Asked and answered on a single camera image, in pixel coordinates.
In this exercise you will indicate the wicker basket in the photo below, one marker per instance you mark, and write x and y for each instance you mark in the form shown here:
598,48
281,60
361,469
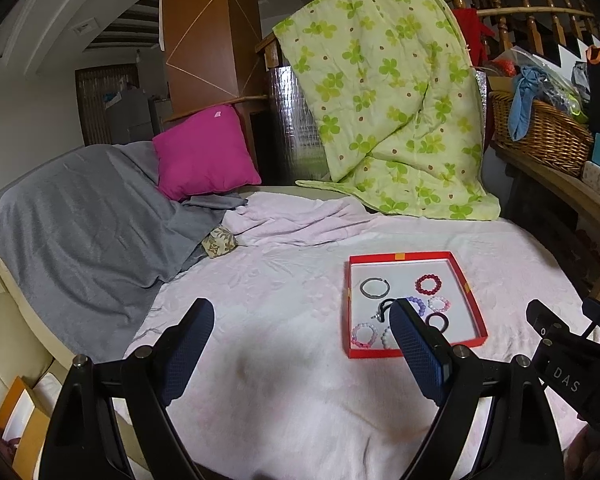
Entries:
550,135

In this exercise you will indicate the orange envelopes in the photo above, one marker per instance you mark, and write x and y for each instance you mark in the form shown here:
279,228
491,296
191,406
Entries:
30,430

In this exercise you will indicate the magenta pillow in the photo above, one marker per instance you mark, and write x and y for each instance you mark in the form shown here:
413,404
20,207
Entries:
205,155

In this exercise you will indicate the dark red bangle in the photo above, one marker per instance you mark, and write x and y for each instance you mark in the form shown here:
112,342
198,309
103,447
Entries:
442,317

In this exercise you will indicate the small patterned cushion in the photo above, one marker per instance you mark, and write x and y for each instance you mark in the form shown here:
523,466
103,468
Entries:
220,242

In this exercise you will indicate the blue cloth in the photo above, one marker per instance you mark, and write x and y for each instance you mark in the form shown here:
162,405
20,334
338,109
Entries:
522,105

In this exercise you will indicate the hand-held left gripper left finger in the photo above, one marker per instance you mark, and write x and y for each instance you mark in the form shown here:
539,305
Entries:
190,345

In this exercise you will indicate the red cardboard tray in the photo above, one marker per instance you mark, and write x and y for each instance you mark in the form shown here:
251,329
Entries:
410,270

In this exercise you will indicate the dark wooden door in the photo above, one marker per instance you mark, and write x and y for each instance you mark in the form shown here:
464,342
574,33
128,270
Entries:
92,105

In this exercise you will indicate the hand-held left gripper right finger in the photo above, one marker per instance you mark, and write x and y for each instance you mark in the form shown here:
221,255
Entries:
420,350

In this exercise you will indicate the curved wooden bench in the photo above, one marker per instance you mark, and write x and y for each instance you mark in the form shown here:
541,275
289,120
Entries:
570,195

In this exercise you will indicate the pale pink blanket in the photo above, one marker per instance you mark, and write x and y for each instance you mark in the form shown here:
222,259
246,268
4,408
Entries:
280,285

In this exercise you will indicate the silver bangle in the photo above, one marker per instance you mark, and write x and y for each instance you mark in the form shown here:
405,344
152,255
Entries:
362,287

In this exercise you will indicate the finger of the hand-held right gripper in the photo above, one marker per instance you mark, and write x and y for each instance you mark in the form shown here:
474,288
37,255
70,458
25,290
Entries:
540,316

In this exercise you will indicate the green floral quilt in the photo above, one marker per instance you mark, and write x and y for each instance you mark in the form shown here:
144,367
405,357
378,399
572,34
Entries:
380,85

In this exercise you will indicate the silver foil panel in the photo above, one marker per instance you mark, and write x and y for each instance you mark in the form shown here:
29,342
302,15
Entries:
295,125

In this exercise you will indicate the grey blanket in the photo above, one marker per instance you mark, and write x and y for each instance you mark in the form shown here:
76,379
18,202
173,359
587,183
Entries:
80,220

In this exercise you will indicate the cream sofa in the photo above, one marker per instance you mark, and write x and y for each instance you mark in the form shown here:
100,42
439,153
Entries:
10,335

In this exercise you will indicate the red cloth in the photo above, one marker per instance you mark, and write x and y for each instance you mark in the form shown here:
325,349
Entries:
467,30

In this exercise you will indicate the grey refrigerator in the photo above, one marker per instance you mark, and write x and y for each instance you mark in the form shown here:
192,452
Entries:
135,115

